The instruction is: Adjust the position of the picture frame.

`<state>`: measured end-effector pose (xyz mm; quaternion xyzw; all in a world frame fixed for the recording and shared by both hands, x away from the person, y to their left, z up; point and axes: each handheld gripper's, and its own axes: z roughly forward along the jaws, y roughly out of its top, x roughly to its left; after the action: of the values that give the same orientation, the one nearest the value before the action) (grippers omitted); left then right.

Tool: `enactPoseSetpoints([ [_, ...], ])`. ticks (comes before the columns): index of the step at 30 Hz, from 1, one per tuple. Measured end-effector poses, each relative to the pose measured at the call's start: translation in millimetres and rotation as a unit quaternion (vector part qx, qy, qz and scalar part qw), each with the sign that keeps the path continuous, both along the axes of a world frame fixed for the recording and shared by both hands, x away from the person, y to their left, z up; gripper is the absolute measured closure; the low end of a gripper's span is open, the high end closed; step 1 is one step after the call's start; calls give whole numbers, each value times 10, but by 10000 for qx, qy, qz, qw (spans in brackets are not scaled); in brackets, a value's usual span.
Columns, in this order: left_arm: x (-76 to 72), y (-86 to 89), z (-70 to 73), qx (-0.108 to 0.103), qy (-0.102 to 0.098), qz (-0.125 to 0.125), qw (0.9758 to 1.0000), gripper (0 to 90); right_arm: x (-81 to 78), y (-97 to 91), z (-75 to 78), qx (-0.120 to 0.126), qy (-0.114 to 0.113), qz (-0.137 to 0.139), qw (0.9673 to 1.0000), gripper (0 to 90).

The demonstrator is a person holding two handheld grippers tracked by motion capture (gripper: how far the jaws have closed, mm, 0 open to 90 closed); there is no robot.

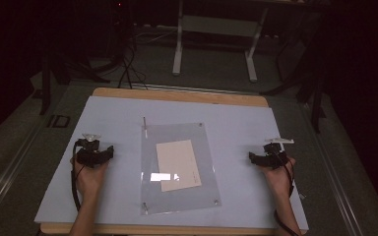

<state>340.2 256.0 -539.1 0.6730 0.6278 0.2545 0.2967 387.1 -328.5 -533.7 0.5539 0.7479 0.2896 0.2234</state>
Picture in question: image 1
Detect person's right hand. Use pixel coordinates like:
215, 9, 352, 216
257, 156, 297, 200

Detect wooden table edge strip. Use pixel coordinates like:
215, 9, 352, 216
39, 87, 309, 236

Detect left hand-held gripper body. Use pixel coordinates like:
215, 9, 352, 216
74, 132, 107, 169

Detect metal floor rail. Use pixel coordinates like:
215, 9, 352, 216
0, 114, 48, 227
298, 101, 366, 236

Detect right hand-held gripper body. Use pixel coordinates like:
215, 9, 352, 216
261, 138, 295, 170

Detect black metal stand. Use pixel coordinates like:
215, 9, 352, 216
260, 13, 328, 135
38, 48, 111, 116

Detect person's left hand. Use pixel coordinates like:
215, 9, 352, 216
70, 156, 110, 200

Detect clear acrylic photo frame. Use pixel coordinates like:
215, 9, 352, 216
139, 122, 222, 216

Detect photo print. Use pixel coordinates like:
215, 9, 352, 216
155, 139, 203, 193

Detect white metal desk frame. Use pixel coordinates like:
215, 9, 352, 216
171, 0, 271, 84

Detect black floor cables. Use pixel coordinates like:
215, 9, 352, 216
116, 30, 150, 90

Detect white floor cable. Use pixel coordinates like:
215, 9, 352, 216
133, 25, 179, 46

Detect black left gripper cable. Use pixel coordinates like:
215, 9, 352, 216
70, 141, 87, 212

